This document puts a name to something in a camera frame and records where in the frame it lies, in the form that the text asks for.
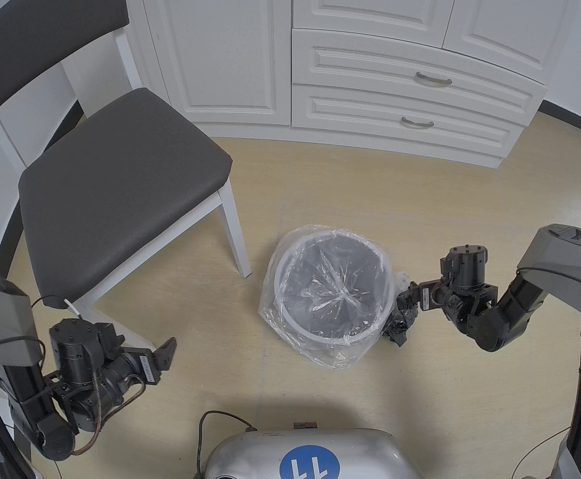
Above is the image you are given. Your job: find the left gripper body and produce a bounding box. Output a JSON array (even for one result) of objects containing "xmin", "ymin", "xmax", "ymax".
[{"xmin": 101, "ymin": 349, "xmax": 165, "ymax": 404}]

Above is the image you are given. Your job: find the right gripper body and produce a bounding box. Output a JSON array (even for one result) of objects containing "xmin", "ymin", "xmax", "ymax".
[{"xmin": 418, "ymin": 279, "xmax": 464, "ymax": 319}]

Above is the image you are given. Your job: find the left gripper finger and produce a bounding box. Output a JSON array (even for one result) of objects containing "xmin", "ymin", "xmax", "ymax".
[{"xmin": 153, "ymin": 337, "xmax": 178, "ymax": 371}]

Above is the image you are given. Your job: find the black plastic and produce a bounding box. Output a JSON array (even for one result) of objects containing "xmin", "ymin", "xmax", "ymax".
[{"xmin": 383, "ymin": 281, "xmax": 420, "ymax": 349}]

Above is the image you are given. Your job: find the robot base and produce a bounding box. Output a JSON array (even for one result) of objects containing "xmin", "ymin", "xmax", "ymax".
[{"xmin": 203, "ymin": 420, "xmax": 412, "ymax": 479}]

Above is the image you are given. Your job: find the clear plastic bag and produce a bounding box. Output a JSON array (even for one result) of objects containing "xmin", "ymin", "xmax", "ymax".
[{"xmin": 258, "ymin": 223, "xmax": 413, "ymax": 371}]

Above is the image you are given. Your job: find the white trash bin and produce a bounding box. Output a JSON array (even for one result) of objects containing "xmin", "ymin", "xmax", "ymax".
[{"xmin": 274, "ymin": 232, "xmax": 392, "ymax": 346}]

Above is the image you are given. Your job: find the white chair with grey seat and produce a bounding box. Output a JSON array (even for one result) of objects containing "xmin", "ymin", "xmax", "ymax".
[{"xmin": 0, "ymin": 0, "xmax": 253, "ymax": 352}]

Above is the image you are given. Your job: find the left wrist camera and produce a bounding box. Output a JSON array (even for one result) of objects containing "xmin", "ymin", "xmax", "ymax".
[{"xmin": 95, "ymin": 323, "xmax": 126, "ymax": 354}]

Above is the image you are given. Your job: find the black cable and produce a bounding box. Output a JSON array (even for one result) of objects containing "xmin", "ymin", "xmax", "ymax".
[{"xmin": 197, "ymin": 409, "xmax": 258, "ymax": 479}]

